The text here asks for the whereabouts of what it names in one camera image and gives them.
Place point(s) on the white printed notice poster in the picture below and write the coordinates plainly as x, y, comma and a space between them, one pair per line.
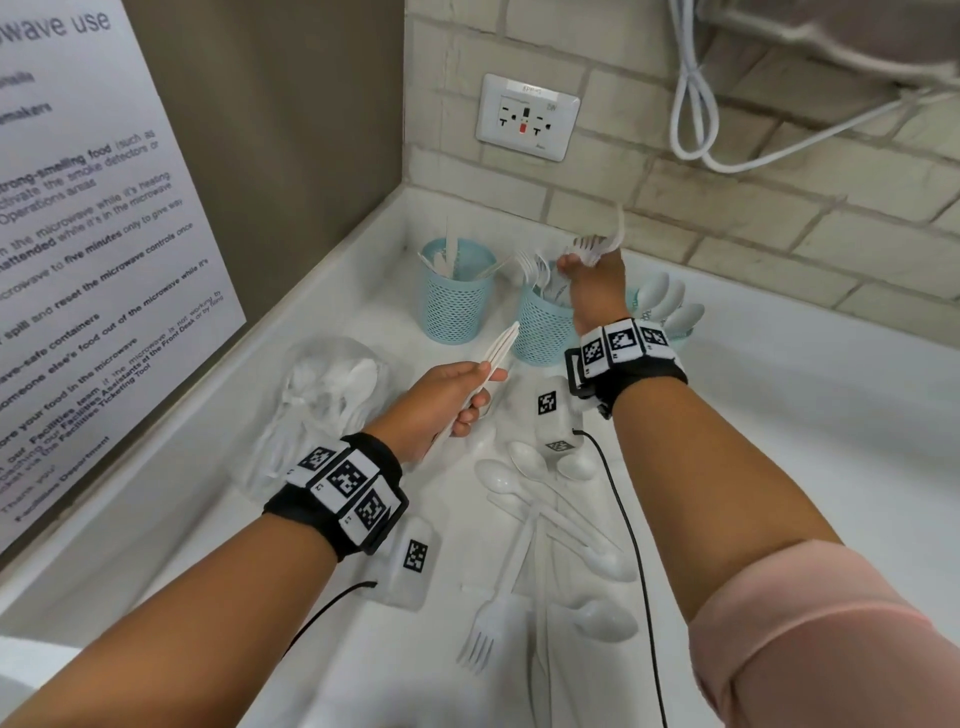
75, 262

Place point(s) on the black right wrist band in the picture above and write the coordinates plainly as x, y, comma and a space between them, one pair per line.
645, 382

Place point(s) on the person's right forearm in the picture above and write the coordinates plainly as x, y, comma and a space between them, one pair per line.
697, 487

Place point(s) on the clear plastic bag of cutlery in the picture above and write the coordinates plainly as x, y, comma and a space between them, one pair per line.
322, 397

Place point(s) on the black left wrist band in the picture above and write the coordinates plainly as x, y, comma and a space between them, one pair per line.
300, 517

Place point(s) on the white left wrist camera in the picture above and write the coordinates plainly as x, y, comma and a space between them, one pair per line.
405, 592

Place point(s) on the person's right hand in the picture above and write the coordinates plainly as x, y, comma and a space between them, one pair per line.
600, 292

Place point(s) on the person's left hand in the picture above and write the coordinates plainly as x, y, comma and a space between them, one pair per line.
435, 409

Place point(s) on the black wrist band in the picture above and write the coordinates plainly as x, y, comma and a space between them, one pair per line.
645, 382
300, 517

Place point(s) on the teal mesh cup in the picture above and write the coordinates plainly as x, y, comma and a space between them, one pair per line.
454, 307
632, 300
540, 337

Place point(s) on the white plastic spoon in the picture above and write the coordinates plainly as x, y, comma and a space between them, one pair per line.
652, 289
686, 315
673, 296

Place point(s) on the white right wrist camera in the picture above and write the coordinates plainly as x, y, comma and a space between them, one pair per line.
559, 431

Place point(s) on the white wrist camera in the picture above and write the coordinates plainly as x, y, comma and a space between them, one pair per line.
559, 431
405, 592

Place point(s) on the person's left forearm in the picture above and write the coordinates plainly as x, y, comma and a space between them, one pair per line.
187, 637

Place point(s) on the person's pink right sleeve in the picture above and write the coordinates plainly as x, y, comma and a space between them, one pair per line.
810, 637

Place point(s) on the white wall power outlet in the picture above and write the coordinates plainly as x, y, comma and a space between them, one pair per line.
525, 116

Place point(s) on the pile of white plastic cutlery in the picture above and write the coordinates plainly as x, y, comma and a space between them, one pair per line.
607, 619

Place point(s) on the grey wall-mounted appliance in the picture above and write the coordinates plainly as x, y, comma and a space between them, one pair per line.
862, 37

